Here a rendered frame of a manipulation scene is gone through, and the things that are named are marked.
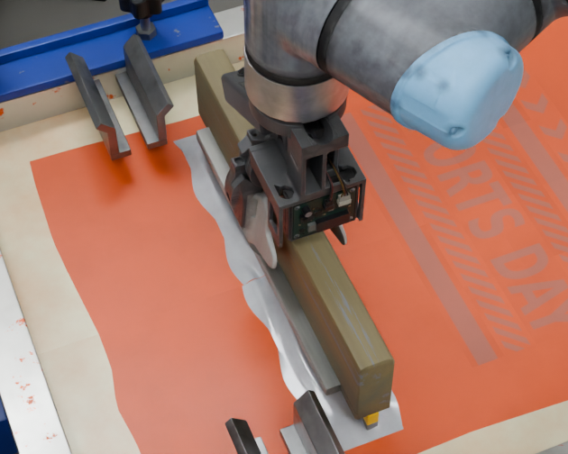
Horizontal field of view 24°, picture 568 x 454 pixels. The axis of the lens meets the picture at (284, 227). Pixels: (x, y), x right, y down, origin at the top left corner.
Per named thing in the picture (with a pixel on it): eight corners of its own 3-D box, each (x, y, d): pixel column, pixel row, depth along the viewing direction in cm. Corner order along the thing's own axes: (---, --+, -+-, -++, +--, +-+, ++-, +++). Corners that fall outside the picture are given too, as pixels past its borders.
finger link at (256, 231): (251, 304, 108) (269, 233, 101) (226, 249, 111) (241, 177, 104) (286, 295, 109) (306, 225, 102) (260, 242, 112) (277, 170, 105)
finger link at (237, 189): (224, 231, 106) (240, 158, 100) (218, 216, 107) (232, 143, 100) (278, 219, 108) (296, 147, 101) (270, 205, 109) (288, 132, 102)
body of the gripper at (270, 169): (275, 254, 100) (275, 154, 91) (233, 173, 105) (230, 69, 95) (365, 223, 102) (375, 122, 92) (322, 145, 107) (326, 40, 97)
